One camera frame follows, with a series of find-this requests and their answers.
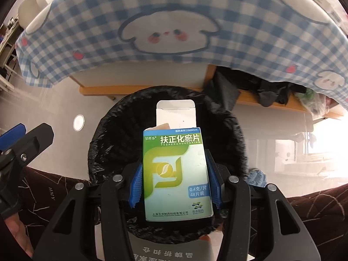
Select person's left leg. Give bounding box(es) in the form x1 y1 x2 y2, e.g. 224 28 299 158
18 166 94 252

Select black clothing pile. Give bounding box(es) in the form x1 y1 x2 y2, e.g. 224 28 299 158
204 67 314 112

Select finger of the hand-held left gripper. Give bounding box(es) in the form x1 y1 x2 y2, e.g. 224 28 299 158
11 123 54 167
0 124 27 153

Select blue white slipper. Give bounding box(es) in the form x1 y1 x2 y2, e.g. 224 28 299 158
245 168 269 189

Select person's left hand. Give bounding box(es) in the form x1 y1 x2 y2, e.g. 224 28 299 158
5 217 34 259

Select blue checked cartoon tablecloth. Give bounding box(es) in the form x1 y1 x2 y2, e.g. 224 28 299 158
15 0 348 101

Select wooden table frame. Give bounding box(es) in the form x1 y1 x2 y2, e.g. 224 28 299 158
69 65 341 120

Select black lined trash bin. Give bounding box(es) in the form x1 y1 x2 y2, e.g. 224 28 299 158
87 85 249 261

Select green white medicine box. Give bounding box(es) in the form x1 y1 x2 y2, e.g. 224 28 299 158
143 126 214 222

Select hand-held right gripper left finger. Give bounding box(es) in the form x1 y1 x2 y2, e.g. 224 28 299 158
33 164 144 261

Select green plastic bag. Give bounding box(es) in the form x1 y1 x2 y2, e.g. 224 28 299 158
298 88 331 118

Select person's right leg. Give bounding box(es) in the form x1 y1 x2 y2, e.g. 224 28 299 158
249 183 348 261

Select person's leg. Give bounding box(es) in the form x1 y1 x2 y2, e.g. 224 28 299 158
249 183 348 261
18 166 94 252

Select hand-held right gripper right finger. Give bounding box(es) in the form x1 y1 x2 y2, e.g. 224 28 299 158
205 149 318 261

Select white shelf rack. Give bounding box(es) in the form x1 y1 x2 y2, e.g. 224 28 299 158
0 18 21 89

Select round metal floor drain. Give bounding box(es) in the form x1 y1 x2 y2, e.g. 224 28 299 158
73 114 85 131

